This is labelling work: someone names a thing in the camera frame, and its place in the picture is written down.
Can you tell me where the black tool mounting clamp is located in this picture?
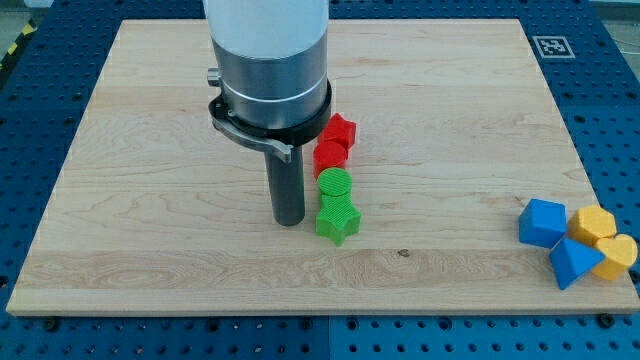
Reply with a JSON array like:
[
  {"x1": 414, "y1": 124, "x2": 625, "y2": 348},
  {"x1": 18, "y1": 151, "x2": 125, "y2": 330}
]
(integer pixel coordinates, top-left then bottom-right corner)
[{"x1": 208, "y1": 81, "x2": 332, "y2": 163}]

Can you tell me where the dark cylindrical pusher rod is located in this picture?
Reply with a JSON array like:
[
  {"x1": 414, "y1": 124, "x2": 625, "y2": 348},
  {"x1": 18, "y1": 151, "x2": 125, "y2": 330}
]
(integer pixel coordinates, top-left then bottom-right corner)
[{"x1": 265, "y1": 147, "x2": 305, "y2": 226}]

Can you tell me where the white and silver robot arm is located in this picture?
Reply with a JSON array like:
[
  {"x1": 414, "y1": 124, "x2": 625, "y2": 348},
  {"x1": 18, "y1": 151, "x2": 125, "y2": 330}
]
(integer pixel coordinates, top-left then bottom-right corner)
[{"x1": 203, "y1": 0, "x2": 332, "y2": 226}]

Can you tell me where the red star block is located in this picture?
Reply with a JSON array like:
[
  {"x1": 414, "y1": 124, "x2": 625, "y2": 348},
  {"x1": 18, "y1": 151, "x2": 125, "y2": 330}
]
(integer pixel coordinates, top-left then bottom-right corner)
[{"x1": 318, "y1": 113, "x2": 357, "y2": 150}]

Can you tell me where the green star block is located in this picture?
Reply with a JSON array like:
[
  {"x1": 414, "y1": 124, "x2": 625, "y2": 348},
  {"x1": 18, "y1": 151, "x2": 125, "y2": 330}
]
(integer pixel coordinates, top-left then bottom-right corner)
[{"x1": 316, "y1": 193, "x2": 361, "y2": 247}]

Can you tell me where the blue triangle block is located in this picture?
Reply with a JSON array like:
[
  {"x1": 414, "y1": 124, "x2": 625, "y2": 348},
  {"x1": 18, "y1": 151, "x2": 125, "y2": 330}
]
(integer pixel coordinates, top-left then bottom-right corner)
[{"x1": 549, "y1": 238, "x2": 605, "y2": 290}]

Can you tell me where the green cylinder block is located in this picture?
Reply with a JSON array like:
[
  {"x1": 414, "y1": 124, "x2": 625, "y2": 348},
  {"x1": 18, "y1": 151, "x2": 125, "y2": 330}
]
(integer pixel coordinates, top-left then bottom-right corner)
[{"x1": 317, "y1": 167, "x2": 352, "y2": 197}]

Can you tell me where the red cylinder block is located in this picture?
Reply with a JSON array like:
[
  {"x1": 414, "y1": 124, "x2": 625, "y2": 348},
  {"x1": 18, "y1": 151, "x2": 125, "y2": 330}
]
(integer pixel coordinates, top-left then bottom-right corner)
[{"x1": 313, "y1": 141, "x2": 348, "y2": 178}]

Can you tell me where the light wooden board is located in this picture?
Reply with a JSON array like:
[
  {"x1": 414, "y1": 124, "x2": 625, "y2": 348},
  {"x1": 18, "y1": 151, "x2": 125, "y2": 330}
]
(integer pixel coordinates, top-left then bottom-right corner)
[{"x1": 7, "y1": 19, "x2": 639, "y2": 317}]

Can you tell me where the blue cube block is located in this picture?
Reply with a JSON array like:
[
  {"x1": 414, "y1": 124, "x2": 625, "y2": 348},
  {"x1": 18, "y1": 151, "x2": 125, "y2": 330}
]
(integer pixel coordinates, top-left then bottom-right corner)
[{"x1": 518, "y1": 198, "x2": 567, "y2": 249}]

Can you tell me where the white fiducial marker tag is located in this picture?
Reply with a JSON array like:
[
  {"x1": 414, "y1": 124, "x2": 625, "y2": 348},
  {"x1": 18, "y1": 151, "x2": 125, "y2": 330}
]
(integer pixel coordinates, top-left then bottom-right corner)
[{"x1": 533, "y1": 35, "x2": 575, "y2": 59}]

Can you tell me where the yellow hexagon block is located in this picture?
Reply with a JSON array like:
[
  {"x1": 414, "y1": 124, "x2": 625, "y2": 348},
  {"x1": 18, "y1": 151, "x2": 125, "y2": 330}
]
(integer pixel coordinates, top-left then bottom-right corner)
[{"x1": 567, "y1": 205, "x2": 617, "y2": 246}]

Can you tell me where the yellow heart block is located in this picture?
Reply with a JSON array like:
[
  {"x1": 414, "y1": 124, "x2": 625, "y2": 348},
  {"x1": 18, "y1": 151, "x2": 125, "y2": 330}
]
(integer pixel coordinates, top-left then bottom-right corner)
[{"x1": 591, "y1": 234, "x2": 639, "y2": 281}]

